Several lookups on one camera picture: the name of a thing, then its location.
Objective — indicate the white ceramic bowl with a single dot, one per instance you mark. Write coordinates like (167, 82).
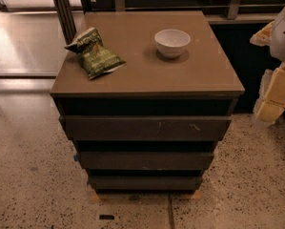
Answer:
(171, 43)

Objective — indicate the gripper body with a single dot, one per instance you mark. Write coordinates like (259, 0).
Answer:
(283, 37)

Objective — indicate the brown drawer cabinet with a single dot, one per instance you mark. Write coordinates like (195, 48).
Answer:
(199, 82)

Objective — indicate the green chip bag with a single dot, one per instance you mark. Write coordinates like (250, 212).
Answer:
(92, 56)

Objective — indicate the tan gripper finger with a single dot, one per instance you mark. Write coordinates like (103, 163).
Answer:
(263, 37)

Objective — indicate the drawer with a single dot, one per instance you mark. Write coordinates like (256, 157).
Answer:
(145, 160)
(145, 128)
(144, 183)

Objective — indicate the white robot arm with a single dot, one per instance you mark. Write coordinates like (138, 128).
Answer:
(277, 45)

